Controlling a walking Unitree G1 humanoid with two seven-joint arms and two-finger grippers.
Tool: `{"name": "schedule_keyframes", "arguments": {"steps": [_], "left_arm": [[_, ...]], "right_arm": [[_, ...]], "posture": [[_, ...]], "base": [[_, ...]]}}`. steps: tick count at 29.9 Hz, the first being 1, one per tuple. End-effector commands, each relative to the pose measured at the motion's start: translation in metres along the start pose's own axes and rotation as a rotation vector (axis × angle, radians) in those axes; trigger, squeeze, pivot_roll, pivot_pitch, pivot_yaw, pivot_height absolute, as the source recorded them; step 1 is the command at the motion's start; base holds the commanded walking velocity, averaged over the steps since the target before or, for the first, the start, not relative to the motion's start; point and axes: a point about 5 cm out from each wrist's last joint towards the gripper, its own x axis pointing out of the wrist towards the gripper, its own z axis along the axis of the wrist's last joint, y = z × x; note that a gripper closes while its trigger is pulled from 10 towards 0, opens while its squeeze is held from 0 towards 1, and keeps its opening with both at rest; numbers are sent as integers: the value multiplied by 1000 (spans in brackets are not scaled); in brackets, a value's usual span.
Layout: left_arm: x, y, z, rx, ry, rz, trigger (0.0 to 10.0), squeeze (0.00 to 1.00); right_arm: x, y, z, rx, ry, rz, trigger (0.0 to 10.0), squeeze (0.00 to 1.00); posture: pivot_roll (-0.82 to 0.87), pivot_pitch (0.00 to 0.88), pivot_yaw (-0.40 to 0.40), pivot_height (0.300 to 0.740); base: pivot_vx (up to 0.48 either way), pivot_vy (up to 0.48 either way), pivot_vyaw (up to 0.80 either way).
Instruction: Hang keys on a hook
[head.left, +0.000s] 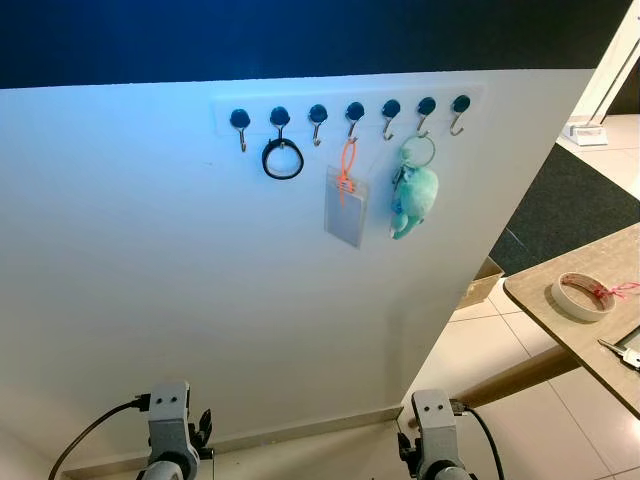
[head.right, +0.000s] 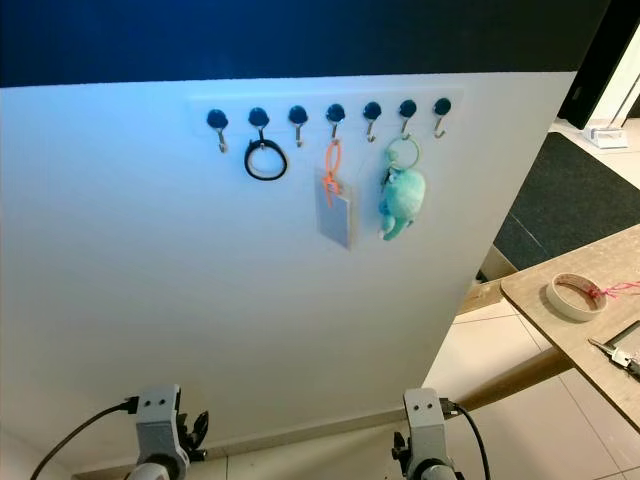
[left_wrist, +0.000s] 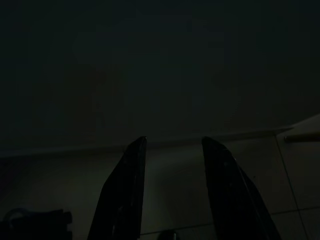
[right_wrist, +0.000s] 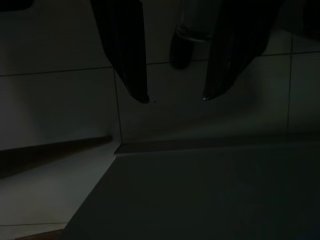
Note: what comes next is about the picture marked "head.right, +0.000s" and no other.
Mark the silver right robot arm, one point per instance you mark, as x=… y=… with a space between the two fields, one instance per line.
x=432 y=473

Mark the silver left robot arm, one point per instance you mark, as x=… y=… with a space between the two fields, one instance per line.
x=150 y=473

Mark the black magnetic metal hook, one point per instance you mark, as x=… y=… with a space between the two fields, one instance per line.
x=217 y=119
x=442 y=105
x=372 y=109
x=407 y=107
x=336 y=112
x=259 y=117
x=297 y=114

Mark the white partition board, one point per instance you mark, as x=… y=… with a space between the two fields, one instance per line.
x=160 y=300

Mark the light wooden table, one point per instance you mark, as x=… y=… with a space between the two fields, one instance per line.
x=560 y=335

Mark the white tape roll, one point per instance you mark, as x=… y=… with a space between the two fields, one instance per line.
x=560 y=302

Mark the dark floor rug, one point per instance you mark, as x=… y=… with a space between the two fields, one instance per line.
x=560 y=200

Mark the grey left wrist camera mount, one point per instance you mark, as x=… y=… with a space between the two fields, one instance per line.
x=157 y=420

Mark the white door rail base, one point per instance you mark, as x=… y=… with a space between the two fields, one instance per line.
x=605 y=135

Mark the white door frame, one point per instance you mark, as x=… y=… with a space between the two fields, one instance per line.
x=622 y=95

